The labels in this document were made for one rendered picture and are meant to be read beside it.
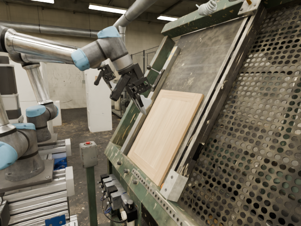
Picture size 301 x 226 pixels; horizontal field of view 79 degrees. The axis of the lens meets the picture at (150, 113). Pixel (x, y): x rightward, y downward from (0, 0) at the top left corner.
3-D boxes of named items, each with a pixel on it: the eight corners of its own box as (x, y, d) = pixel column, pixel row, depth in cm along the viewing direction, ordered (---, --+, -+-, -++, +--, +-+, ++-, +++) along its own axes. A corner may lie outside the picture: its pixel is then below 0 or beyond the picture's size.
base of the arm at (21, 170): (0, 184, 74) (-4, 161, 72) (10, 167, 87) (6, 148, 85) (43, 176, 80) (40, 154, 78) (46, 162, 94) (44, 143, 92)
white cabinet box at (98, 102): (88, 127, 543) (83, 55, 503) (107, 124, 567) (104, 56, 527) (90, 132, 489) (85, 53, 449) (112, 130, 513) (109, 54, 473)
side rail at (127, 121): (119, 144, 169) (109, 140, 164) (172, 43, 178) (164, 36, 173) (122, 146, 164) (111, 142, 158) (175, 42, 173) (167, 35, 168)
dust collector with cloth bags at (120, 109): (111, 113, 756) (108, 58, 714) (127, 111, 785) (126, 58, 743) (119, 119, 634) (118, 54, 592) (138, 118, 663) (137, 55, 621)
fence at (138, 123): (124, 152, 145) (120, 150, 143) (177, 49, 153) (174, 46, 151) (126, 154, 140) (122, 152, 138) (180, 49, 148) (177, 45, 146)
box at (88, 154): (80, 162, 154) (79, 143, 151) (95, 160, 160) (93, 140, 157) (83, 169, 144) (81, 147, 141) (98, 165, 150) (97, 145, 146)
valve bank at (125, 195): (95, 196, 139) (93, 167, 134) (113, 190, 146) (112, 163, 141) (117, 249, 96) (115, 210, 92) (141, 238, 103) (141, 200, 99)
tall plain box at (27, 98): (23, 149, 378) (10, 61, 344) (56, 144, 402) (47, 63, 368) (12, 168, 298) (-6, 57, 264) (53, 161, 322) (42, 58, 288)
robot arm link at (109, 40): (94, 36, 70) (114, 26, 70) (109, 63, 74) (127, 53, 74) (93, 33, 62) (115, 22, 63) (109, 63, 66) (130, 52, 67)
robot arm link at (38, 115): (23, 128, 120) (19, 107, 118) (35, 123, 133) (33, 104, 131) (40, 128, 120) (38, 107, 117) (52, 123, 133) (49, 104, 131)
